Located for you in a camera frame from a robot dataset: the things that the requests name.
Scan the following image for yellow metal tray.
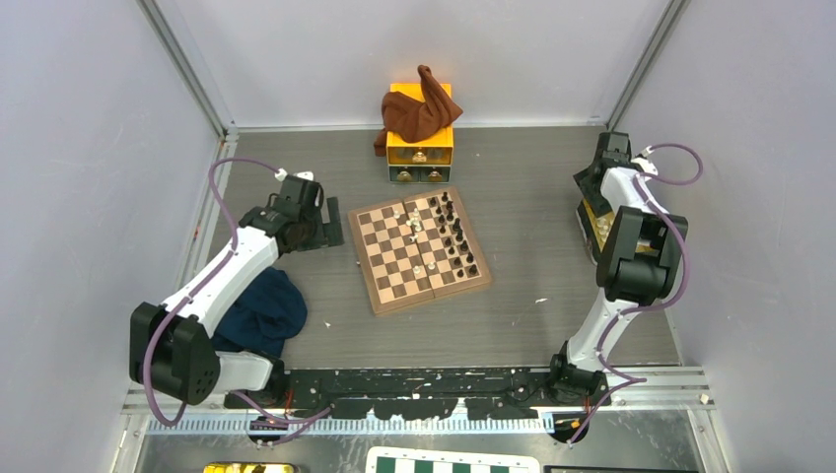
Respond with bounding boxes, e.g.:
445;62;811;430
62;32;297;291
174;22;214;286
576;199;615;265

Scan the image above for wooden chess board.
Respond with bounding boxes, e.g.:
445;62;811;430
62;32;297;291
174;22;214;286
348;186;493;316

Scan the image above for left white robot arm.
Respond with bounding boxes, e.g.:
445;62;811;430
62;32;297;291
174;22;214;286
129;172;344;407

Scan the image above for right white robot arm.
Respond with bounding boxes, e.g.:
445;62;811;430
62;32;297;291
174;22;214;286
544;131;688;405

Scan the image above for green white chess mat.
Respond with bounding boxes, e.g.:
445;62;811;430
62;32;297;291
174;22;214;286
365;446;543;473

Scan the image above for dark blue cloth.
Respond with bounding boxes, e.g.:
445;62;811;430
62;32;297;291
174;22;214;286
211;267;309;358

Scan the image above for yellow drawer box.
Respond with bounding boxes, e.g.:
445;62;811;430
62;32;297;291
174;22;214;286
384;83;454;184

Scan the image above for brown cloth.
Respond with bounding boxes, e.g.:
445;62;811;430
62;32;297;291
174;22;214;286
373;65;463;157

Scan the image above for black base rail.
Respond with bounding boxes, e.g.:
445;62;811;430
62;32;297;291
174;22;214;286
246;368;609;421

